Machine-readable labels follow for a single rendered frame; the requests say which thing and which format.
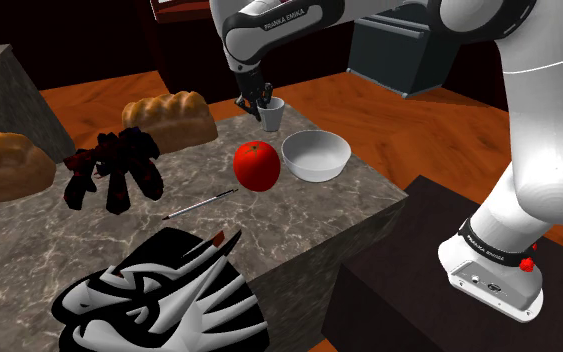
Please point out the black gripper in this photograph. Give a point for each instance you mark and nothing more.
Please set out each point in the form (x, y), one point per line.
(250, 84)

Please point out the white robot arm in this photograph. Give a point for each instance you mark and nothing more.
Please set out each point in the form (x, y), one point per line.
(544, 122)

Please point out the white cup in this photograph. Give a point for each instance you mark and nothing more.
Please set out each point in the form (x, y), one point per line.
(272, 118)

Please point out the red tomato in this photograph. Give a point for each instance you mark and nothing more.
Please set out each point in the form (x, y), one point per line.
(256, 166)

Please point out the white bowl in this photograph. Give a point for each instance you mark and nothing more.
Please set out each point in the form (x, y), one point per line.
(316, 157)

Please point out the brown bread loaf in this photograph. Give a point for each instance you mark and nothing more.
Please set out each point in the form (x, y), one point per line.
(169, 122)
(3, 170)

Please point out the thin black and silver pen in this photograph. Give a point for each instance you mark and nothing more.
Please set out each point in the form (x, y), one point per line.
(198, 205)

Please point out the dark grey cabinet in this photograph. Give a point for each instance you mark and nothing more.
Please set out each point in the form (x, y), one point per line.
(398, 53)

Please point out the dark red and black figure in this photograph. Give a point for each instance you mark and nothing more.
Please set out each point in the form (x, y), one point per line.
(115, 166)

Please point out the black and white striped figure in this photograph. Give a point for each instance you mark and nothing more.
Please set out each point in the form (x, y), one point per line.
(164, 302)

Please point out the dark robot stand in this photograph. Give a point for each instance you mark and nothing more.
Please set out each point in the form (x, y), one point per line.
(408, 273)

